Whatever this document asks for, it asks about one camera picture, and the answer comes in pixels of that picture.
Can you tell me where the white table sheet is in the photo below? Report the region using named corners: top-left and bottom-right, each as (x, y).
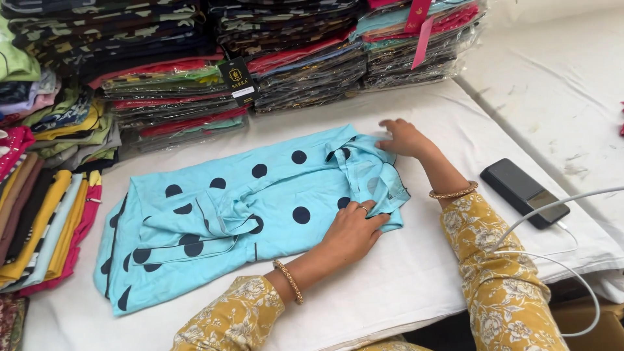
top-left (22, 78), bottom-right (624, 351)

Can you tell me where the yellow floral kurta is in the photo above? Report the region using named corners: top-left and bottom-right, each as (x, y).
top-left (171, 192), bottom-right (571, 351)

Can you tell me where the brown cardboard box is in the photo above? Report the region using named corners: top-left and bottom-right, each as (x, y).
top-left (550, 297), bottom-right (624, 351)

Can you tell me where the pink hang tag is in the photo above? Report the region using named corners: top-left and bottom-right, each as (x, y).
top-left (404, 0), bottom-right (436, 70)

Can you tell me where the light blue polka dot garment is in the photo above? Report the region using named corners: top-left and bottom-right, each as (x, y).
top-left (94, 124), bottom-right (411, 317)

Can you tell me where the black smartphone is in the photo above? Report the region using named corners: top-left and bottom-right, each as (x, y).
top-left (480, 158), bottom-right (571, 230)

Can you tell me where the person's right hand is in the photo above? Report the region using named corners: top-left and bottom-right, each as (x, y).
top-left (375, 118), bottom-right (434, 160)

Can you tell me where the stack of plastic-wrapped garments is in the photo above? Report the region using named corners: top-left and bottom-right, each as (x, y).
top-left (209, 0), bottom-right (367, 116)
top-left (101, 55), bottom-right (250, 153)
top-left (353, 0), bottom-right (489, 91)

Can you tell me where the white charging cable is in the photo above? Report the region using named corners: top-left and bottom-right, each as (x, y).
top-left (490, 186), bottom-right (624, 338)

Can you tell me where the person's left hand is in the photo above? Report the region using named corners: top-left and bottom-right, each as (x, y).
top-left (321, 199), bottom-right (392, 270)

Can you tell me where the black hang tag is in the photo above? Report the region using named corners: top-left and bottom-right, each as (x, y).
top-left (217, 57), bottom-right (260, 107)

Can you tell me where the gold bangle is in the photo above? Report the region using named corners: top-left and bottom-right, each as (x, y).
top-left (428, 180), bottom-right (480, 200)
top-left (272, 259), bottom-right (304, 306)

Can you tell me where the stack of dark printed garments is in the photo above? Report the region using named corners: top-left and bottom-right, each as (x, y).
top-left (0, 0), bottom-right (222, 89)

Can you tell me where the dark red patterned cloth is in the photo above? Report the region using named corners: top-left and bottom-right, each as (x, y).
top-left (0, 292), bottom-right (30, 351)

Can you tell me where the heap of colourful folded clothes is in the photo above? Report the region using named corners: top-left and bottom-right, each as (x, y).
top-left (0, 17), bottom-right (123, 298)

